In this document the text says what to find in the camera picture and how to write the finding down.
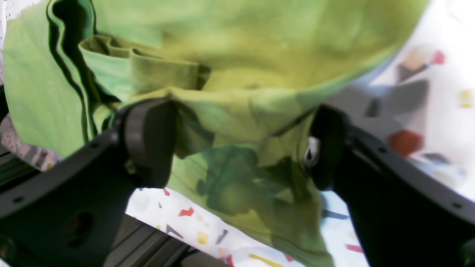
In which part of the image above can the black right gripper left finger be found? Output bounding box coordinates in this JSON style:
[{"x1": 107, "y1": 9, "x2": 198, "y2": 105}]
[{"x1": 1, "y1": 98, "x2": 178, "y2": 267}]

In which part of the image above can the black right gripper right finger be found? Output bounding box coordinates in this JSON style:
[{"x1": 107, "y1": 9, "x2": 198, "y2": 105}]
[{"x1": 310, "y1": 105, "x2": 475, "y2": 267}]

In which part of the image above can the green t-shirt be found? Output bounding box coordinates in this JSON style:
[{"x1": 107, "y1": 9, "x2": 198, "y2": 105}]
[{"x1": 2, "y1": 0, "x2": 429, "y2": 267}]

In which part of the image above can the terrazzo patterned tablecloth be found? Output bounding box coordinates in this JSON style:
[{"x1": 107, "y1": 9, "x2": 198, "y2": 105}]
[{"x1": 1, "y1": 0, "x2": 474, "y2": 267}]

